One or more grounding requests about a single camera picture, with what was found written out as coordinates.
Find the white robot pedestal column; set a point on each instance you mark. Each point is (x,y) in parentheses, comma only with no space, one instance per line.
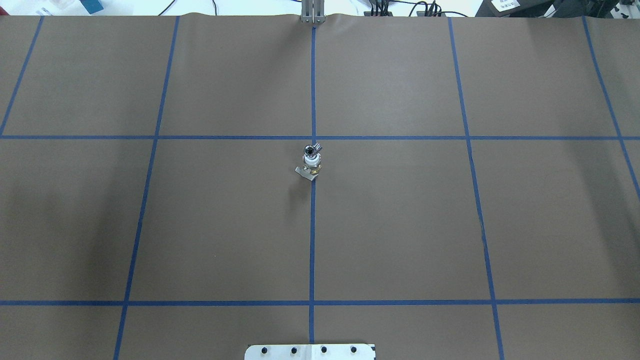
(327,351)

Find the brown paper table mat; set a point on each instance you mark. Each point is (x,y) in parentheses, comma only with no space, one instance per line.
(478,197)

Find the white PPR pipe fitting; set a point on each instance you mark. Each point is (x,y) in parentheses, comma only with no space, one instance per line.
(310,167)

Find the aluminium frame post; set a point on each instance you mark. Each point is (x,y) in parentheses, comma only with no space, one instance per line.
(312,11)

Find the blue wooden block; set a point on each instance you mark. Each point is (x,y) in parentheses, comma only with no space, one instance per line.
(92,6)

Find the chrome metal angle valve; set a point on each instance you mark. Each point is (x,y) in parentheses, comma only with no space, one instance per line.
(312,151)

